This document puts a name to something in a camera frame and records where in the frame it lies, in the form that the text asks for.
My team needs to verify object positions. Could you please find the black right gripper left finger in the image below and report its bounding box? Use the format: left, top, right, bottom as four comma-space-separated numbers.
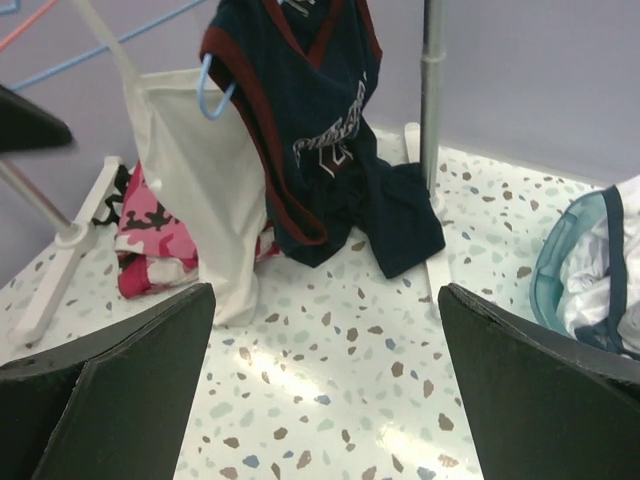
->
1, 284, 216, 480

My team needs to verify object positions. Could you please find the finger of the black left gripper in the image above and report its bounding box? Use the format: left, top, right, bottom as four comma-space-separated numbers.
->
1, 85, 74, 154

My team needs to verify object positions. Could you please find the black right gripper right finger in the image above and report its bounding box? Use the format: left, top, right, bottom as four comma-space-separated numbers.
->
438, 284, 639, 480

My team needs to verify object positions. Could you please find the light blue wire hanger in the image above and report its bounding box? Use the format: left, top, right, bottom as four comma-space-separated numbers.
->
8, 0, 205, 92

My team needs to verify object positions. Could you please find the white tank top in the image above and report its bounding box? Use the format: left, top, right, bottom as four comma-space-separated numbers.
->
76, 1, 267, 327

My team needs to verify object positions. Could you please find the blue hanger with navy top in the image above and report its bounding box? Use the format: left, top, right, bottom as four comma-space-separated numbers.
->
196, 53, 238, 121

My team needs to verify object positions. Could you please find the navy maroon tank top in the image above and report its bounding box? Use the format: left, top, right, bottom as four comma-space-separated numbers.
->
199, 0, 385, 269

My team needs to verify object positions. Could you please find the silver clothes rack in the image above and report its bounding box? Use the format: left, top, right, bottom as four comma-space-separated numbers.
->
1, 1, 446, 345

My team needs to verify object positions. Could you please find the white printed shirt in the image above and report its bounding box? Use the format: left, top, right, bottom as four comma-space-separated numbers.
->
557, 177, 639, 360

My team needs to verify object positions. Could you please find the pink camouflage garment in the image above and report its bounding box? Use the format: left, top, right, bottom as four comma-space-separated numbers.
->
92, 162, 279, 301

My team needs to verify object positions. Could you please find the teal plastic laundry basket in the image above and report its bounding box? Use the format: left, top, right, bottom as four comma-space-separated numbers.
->
530, 190, 605, 340

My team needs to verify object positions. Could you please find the dark navy folded garment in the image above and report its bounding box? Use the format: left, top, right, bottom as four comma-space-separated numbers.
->
348, 158, 446, 279

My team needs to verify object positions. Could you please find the pink wire hanger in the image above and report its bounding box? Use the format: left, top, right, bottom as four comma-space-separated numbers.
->
0, 0, 58, 51

